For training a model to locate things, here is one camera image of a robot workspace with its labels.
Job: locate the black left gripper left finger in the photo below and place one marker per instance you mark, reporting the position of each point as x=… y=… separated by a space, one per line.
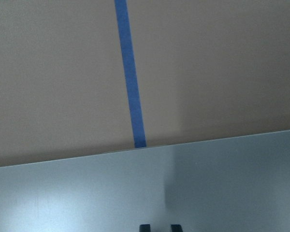
x=145 y=228

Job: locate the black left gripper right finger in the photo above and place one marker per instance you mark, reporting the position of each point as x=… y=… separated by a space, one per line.
x=176 y=228

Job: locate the grey closed laptop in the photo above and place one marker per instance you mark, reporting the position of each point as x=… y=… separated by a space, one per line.
x=239 y=184

